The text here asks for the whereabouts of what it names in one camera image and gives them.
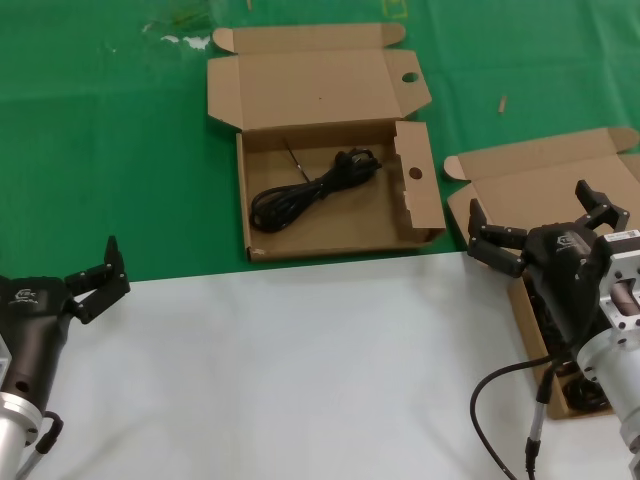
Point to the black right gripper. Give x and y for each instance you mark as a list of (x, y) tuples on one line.
[(565, 275)]

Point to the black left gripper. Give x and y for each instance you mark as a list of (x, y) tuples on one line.
[(30, 330)]

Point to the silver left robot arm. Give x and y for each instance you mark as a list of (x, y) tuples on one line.
[(12, 430)]

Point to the plain cardboard mailer box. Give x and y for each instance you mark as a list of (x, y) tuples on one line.
[(525, 185)]

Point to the cardboard box with round holes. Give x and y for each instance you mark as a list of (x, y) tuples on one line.
[(310, 75)]

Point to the short flat wooden stick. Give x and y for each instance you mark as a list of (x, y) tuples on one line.
[(502, 104)]

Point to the green table cloth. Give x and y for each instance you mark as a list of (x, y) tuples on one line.
[(100, 150)]

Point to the white table sheet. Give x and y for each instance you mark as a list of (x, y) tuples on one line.
[(300, 375)]

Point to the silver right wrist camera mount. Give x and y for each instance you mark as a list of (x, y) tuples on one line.
[(622, 270)]

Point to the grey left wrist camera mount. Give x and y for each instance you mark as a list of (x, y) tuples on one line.
[(4, 362)]

